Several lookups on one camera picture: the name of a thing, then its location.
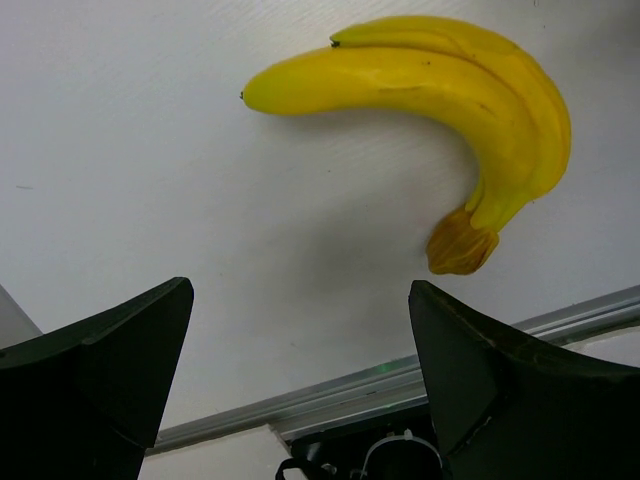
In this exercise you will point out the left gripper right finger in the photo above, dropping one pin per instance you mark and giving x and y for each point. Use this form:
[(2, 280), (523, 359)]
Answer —
[(506, 405)]

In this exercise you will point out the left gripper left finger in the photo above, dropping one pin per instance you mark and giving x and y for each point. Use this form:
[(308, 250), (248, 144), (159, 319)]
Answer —
[(86, 401)]

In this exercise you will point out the yellow fake banana bunch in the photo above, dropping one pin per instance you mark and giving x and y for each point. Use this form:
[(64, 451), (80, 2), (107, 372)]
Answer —
[(481, 84)]

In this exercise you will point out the front aluminium rail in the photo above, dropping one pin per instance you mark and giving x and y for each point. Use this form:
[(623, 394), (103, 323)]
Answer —
[(384, 388)]

